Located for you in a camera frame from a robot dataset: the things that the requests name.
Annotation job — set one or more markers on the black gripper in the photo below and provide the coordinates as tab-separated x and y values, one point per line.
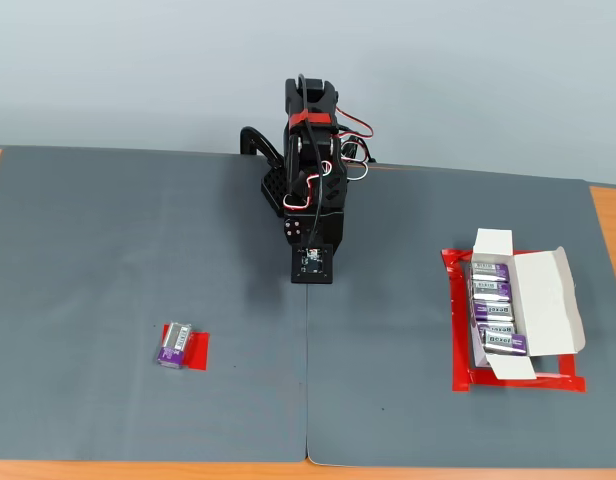
292	228

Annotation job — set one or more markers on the purple silver Bexel battery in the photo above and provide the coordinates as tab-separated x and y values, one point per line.
495	329
174	345
493	290
493	311
503	344
490	272

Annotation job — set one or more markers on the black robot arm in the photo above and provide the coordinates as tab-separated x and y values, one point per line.
320	100

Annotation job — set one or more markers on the white cardboard box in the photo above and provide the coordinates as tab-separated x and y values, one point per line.
543	300

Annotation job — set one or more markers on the red tape wrap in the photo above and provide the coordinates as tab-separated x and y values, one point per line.
315	119

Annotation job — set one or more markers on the black table clamp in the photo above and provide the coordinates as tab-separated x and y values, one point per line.
260	140

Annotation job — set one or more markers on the grey rubber mat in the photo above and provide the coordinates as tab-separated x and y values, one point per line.
388	325
88	250

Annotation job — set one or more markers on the red tape patch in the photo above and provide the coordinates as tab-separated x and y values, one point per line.
200	350

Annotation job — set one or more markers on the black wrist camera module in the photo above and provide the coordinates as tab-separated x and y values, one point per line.
313	274

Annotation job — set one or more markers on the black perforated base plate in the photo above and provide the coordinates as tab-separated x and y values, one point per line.
273	190

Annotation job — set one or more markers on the red tape frame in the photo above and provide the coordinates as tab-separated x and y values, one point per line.
460	350

